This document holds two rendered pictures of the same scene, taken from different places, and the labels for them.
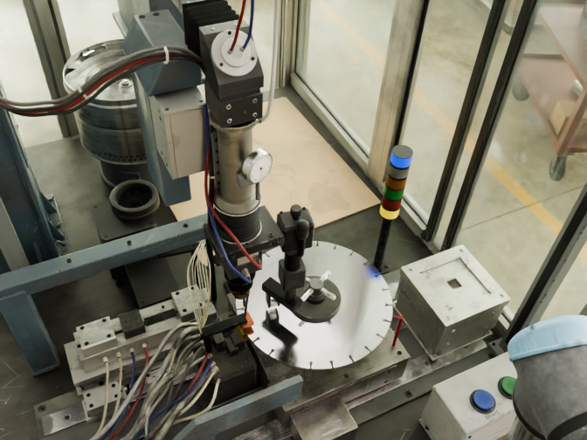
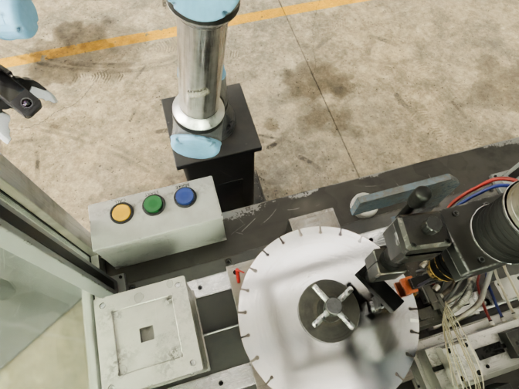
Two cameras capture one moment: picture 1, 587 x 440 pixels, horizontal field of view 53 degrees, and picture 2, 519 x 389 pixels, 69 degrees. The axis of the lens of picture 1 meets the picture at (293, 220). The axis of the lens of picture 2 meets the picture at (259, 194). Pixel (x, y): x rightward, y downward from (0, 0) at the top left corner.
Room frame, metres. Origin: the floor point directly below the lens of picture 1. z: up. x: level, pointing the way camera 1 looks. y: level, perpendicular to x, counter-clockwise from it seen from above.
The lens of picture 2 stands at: (0.89, -0.17, 1.66)
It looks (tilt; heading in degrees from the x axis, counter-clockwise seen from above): 64 degrees down; 190
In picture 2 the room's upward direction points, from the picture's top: 3 degrees clockwise
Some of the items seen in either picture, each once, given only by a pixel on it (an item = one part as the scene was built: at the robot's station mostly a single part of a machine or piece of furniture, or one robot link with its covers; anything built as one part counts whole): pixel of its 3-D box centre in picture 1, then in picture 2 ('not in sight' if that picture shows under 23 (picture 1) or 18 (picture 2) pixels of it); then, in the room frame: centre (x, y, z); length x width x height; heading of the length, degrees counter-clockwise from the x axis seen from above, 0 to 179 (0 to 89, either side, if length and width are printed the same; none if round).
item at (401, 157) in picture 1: (401, 156); not in sight; (1.00, -0.23, 1.14); 0.05 x 0.04 x 0.03; 28
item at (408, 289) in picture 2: (228, 332); (423, 282); (0.66, 0.12, 0.95); 0.10 x 0.03 x 0.07; 118
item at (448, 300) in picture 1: (446, 302); (155, 336); (0.86, -0.38, 0.82); 0.18 x 0.18 x 0.15; 28
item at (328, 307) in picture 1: (314, 295); (329, 309); (0.75, -0.05, 0.96); 0.11 x 0.11 x 0.03
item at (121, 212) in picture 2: not in sight; (122, 214); (0.63, -0.51, 0.89); 0.04 x 0.04 x 0.02
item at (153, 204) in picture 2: (510, 388); (154, 204); (0.60, -0.45, 0.90); 0.04 x 0.04 x 0.02
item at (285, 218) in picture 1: (293, 248); (401, 250); (0.70, 0.00, 1.17); 0.06 x 0.05 x 0.20; 109
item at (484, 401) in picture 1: (482, 402); (184, 197); (0.57, -0.39, 0.90); 0.04 x 0.04 x 0.02
